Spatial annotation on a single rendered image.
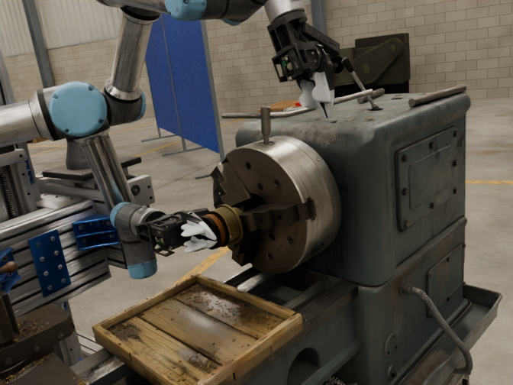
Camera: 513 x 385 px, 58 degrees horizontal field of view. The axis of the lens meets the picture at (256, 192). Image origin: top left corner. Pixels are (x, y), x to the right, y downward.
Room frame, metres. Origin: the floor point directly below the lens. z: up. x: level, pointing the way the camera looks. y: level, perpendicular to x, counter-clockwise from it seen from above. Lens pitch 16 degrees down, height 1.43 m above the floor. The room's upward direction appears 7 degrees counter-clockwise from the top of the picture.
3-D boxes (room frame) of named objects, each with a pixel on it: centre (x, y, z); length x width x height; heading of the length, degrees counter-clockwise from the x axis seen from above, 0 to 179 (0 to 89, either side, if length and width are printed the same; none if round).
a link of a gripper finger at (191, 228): (0.92, 0.14, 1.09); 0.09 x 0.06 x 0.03; 43
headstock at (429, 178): (1.36, -0.31, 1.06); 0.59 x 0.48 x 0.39; 133
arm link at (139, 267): (1.13, 0.32, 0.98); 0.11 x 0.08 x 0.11; 18
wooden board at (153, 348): (0.89, 0.17, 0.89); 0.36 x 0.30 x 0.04; 43
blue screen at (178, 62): (7.85, 1.13, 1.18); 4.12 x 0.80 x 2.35; 21
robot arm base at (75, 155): (1.48, 0.52, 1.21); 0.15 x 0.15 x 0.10
